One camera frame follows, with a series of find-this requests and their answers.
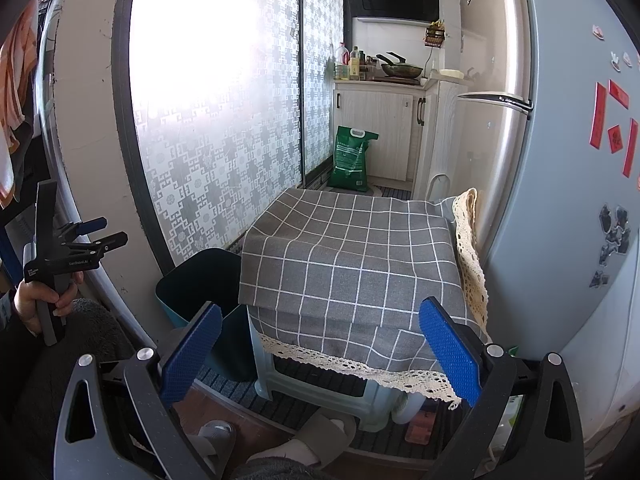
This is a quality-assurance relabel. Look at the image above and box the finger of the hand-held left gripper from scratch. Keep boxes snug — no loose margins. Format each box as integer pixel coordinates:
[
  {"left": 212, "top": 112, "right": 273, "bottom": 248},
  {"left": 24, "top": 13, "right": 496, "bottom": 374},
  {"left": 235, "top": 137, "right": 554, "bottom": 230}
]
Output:
[
  {"left": 55, "top": 216, "right": 109, "bottom": 241},
  {"left": 60, "top": 231, "right": 129, "bottom": 258}
]

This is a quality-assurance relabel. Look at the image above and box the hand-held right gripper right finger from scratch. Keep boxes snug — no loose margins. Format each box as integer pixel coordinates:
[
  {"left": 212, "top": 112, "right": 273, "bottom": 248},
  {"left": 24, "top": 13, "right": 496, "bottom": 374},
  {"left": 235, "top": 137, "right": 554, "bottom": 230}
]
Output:
[{"left": 419, "top": 296, "right": 587, "bottom": 480}]

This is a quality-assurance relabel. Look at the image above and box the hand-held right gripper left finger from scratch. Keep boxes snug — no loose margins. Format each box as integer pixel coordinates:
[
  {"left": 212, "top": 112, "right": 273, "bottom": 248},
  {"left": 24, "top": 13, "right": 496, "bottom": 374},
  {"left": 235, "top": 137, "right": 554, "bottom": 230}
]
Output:
[{"left": 52, "top": 301, "right": 224, "bottom": 480}]

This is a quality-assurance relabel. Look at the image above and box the dark teal waste bin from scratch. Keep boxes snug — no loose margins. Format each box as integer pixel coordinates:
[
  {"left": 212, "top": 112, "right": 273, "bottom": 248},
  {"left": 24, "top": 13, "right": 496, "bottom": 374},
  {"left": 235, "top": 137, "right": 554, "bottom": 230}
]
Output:
[{"left": 155, "top": 247, "right": 258, "bottom": 382}]

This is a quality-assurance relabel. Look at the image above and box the person's left forearm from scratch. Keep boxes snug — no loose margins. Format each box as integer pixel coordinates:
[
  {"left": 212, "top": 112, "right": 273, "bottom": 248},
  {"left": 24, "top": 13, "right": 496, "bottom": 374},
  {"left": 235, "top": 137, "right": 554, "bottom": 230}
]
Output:
[{"left": 0, "top": 287, "right": 23, "bottom": 341}]

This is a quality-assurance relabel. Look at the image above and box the person's left hand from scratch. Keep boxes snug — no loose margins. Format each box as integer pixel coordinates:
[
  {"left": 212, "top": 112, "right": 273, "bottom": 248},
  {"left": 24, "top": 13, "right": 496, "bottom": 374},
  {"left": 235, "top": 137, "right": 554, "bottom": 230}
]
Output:
[{"left": 12, "top": 277, "right": 79, "bottom": 336}]

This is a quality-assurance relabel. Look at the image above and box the small red brown box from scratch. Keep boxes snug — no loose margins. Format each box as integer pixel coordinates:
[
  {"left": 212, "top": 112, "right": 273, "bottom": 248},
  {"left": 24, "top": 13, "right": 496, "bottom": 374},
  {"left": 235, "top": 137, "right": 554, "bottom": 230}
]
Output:
[{"left": 407, "top": 410, "right": 435, "bottom": 445}]

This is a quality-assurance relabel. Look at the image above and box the person's left leg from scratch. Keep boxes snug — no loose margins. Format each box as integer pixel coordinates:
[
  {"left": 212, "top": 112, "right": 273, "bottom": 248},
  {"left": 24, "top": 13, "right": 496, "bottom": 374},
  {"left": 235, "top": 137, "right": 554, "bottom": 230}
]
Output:
[{"left": 0, "top": 297, "right": 171, "bottom": 480}]

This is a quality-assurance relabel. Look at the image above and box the green white plastic bag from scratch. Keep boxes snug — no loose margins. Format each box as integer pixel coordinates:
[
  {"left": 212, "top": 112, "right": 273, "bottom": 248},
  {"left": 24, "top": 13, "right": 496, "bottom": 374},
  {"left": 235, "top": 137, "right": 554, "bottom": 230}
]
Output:
[{"left": 490, "top": 395, "right": 525, "bottom": 461}]

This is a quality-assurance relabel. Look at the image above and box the grey slipper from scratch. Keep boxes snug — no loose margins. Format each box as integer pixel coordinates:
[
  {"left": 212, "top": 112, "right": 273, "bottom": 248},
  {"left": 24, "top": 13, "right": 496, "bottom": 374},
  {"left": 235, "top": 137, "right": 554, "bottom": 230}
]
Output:
[
  {"left": 192, "top": 419, "right": 237, "bottom": 468},
  {"left": 295, "top": 410, "right": 358, "bottom": 461}
]

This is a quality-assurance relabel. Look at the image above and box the dark striped floor mat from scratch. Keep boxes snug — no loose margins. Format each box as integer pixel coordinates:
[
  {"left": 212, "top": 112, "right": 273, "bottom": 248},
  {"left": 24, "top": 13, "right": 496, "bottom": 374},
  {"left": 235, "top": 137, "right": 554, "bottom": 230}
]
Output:
[{"left": 192, "top": 185, "right": 506, "bottom": 458}]

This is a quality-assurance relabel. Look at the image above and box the foot in slipper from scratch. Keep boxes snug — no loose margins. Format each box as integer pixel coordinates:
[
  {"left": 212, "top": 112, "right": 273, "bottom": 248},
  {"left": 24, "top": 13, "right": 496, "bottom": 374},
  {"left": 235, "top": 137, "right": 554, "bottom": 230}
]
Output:
[{"left": 235, "top": 417, "right": 346, "bottom": 480}]

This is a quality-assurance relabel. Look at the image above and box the orange white striped cloth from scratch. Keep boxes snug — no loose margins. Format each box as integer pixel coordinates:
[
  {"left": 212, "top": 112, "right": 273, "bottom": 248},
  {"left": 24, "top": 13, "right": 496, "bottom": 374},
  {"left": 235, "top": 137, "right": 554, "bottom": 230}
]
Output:
[{"left": 0, "top": 0, "right": 41, "bottom": 208}]

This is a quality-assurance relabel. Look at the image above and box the frosted patterned sliding door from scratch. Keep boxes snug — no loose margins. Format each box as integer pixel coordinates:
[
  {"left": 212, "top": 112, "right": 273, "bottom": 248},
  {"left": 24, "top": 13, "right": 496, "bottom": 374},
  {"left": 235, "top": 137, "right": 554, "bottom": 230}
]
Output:
[
  {"left": 112, "top": 0, "right": 306, "bottom": 271},
  {"left": 300, "top": 0, "right": 346, "bottom": 186}
]

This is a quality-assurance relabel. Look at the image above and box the dark figure magnet cluster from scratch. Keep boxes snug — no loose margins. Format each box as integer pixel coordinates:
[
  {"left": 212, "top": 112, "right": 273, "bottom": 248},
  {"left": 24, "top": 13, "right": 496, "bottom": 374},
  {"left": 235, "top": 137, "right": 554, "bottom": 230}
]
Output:
[{"left": 589, "top": 204, "right": 632, "bottom": 288}]

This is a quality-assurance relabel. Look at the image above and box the green rice bag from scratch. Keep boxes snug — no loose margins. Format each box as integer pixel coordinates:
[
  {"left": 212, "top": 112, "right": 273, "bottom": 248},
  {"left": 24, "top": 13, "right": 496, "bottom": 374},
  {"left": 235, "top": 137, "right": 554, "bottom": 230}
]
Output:
[{"left": 326, "top": 125, "right": 380, "bottom": 192}]

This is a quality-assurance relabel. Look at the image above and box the silver refrigerator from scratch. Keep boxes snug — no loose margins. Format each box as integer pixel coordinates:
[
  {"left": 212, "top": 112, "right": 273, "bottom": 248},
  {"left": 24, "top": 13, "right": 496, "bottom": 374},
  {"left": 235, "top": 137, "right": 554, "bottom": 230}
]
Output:
[{"left": 452, "top": 0, "right": 640, "bottom": 441}]

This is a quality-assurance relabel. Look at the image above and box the white single-door cabinet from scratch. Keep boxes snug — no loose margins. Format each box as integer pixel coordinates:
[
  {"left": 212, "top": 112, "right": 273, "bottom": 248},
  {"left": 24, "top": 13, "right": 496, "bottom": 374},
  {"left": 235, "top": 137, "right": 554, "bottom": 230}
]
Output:
[{"left": 334, "top": 80, "right": 426, "bottom": 183}]

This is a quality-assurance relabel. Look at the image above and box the red paper decal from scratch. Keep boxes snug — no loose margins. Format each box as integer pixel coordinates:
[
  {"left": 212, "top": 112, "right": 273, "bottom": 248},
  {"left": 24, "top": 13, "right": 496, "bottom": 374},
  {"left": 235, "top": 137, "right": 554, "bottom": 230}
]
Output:
[{"left": 590, "top": 80, "right": 640, "bottom": 178}]

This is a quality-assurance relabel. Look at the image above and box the wok with black handle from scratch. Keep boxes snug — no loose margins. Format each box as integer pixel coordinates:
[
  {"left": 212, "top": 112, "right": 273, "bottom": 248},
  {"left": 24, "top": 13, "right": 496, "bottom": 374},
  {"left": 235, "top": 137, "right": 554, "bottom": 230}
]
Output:
[{"left": 376, "top": 52, "right": 423, "bottom": 78}]

